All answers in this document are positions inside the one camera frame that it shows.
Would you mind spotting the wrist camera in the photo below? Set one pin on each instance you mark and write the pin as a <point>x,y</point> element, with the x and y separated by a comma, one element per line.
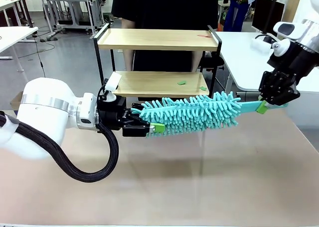
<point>113,81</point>
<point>260,45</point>

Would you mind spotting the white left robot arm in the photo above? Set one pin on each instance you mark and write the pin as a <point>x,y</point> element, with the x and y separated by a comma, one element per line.
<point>45,107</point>

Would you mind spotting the large white table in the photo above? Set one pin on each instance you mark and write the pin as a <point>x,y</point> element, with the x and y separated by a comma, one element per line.
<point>244,62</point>

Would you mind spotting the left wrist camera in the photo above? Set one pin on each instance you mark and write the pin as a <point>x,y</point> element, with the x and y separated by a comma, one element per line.
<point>113,81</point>

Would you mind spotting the black power strip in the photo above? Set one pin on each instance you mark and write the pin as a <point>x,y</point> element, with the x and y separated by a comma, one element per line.
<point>49,39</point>

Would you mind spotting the black stand pole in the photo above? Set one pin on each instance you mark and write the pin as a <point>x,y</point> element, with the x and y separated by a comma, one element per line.
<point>26,7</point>
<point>271,10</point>

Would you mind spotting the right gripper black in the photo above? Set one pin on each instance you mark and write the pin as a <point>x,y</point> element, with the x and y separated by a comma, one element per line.
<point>301,62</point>

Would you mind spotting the person's left forearm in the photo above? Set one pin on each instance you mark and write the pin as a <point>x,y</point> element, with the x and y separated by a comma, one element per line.
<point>197,60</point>

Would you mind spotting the small white table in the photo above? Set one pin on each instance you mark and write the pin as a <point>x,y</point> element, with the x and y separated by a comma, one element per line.
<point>15,36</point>

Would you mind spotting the person's right forearm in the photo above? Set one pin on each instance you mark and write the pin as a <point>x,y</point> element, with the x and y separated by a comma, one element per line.
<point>127,60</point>

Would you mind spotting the black monitor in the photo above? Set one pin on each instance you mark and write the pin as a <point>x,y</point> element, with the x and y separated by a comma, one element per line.
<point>259,12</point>

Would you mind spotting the teal chenille duster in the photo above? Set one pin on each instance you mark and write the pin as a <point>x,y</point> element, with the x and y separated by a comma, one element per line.
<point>189,114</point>

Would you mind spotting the bystander in blue trousers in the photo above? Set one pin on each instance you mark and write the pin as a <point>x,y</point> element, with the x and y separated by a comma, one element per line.
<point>235,15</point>

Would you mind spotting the two-tier wooden shelf black frame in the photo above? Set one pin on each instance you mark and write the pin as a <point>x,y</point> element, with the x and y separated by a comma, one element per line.
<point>154,43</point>

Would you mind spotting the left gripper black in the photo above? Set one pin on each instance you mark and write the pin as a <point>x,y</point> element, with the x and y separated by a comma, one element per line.
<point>112,114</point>

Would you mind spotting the orange box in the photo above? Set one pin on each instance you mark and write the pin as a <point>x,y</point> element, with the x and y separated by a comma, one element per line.
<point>220,27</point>

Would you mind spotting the brown cardboard panel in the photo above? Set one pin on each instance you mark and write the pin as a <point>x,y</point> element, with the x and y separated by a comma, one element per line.
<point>292,10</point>

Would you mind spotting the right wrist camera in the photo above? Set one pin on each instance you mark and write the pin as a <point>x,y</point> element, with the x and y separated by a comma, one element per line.
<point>260,45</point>

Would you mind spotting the green paper scrap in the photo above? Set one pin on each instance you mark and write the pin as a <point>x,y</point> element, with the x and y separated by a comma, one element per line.
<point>203,88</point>
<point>182,82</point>

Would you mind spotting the brown cardboard box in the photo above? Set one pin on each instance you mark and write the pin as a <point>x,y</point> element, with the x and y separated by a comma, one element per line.
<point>15,101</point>

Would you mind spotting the person in black shirt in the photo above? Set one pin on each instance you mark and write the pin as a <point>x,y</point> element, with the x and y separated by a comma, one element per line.
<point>162,7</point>

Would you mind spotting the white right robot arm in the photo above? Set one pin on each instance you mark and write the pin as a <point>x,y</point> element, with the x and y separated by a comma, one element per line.
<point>306,32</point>

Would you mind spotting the white lab desk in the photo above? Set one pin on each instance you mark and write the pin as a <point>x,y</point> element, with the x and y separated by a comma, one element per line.
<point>10,3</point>

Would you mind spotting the black office chair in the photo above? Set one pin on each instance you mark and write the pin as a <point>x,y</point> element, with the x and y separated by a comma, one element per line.
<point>213,61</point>

